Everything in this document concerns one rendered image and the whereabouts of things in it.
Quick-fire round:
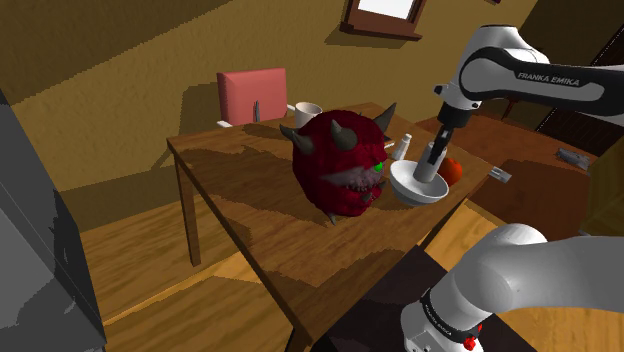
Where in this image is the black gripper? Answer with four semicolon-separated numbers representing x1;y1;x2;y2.
427;103;473;166

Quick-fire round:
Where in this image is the red orange fruit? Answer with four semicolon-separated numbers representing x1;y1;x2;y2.
437;156;464;187

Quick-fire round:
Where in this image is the grey cylinder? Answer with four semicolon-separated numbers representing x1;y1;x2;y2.
413;141;448;184

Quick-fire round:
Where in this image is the white shaker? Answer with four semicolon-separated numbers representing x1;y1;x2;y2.
391;132;414;162

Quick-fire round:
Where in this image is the white bowl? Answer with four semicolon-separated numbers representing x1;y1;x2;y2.
388;159;450;207

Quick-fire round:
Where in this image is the red horned monster head toy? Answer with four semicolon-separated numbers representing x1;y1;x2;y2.
279;102;398;226

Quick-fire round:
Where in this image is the grey flat device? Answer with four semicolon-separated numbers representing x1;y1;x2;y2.
556;147;593;171

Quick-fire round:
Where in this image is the white mug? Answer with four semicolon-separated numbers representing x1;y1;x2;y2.
286;101;324;130

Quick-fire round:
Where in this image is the brown wooden window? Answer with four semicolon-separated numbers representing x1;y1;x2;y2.
339;0;428;42

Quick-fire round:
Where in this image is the dark robot stand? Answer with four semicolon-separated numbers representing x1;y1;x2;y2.
311;245;537;352

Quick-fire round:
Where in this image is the wooden table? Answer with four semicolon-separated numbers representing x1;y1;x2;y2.
166;101;496;352

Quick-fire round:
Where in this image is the pink chair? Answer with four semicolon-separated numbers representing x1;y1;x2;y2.
216;67;289;129

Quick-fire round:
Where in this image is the grey cabinet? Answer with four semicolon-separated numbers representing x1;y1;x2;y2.
0;87;108;352

